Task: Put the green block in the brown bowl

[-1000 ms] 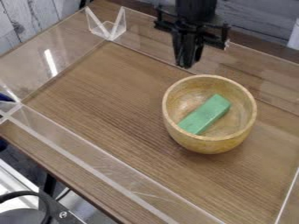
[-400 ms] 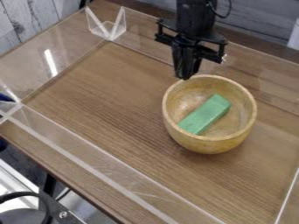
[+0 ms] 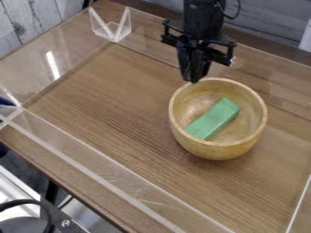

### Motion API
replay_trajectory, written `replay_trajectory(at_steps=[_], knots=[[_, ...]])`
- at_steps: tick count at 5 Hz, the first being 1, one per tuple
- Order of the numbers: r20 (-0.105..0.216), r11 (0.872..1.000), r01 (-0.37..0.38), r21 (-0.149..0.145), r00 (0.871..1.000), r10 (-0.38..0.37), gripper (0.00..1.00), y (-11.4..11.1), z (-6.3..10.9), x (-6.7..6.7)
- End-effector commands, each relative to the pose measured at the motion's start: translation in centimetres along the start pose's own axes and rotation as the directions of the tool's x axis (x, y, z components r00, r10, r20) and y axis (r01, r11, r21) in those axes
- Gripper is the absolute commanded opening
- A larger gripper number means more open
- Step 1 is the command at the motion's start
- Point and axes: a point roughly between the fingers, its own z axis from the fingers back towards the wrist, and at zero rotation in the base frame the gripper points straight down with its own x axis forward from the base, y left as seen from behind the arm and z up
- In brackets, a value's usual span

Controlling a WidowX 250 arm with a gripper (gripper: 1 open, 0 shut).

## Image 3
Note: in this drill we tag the green rectangular block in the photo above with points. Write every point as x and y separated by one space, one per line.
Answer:
214 119

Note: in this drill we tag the blue object at left edge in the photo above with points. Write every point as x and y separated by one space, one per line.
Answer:
5 102

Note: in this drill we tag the black metal bracket with screw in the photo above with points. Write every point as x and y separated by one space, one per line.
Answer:
61 223

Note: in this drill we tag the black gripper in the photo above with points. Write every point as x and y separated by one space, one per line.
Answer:
198 37

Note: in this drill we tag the light wooden bowl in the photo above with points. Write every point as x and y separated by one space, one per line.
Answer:
192 99

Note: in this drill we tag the clear acrylic tray enclosure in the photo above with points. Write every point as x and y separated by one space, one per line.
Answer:
91 85

